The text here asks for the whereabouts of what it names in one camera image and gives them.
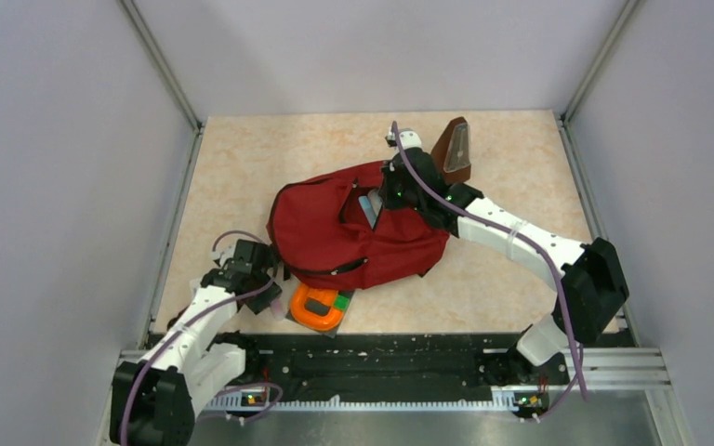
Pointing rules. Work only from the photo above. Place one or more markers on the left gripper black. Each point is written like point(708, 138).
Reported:
point(260, 303)

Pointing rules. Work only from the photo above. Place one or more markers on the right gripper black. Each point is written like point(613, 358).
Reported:
point(390, 175)

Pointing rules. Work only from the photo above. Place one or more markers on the orange plastic letter toy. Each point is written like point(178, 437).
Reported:
point(296, 304)

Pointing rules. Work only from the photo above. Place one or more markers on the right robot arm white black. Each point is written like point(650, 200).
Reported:
point(587, 278)

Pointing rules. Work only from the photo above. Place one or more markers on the brown wooden metronome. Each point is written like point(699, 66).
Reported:
point(450, 153)

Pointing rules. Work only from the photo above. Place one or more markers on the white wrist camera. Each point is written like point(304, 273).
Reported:
point(405, 137)
point(220, 257)

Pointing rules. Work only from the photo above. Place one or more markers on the aluminium frame post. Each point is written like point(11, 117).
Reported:
point(160, 64)
point(601, 58)

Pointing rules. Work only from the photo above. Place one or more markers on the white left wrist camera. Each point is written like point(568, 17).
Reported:
point(220, 257)

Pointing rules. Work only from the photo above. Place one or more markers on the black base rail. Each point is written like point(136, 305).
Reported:
point(387, 368)

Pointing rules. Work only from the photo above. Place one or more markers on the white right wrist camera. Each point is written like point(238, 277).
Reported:
point(405, 137)

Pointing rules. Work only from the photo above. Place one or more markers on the light blue blister pack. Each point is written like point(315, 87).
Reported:
point(372, 205)

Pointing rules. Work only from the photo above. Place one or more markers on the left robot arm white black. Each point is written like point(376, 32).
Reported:
point(157, 398)

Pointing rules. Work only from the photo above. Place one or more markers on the red backpack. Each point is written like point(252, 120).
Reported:
point(320, 232)

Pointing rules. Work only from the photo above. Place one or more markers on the aluminium frame post left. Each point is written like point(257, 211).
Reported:
point(160, 64)

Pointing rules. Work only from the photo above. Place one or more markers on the green toy block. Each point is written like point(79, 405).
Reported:
point(341, 303)

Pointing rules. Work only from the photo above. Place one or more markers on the pink eraser stick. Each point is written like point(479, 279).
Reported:
point(279, 308)

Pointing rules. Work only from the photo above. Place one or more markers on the aluminium frame post right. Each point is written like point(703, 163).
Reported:
point(601, 58)

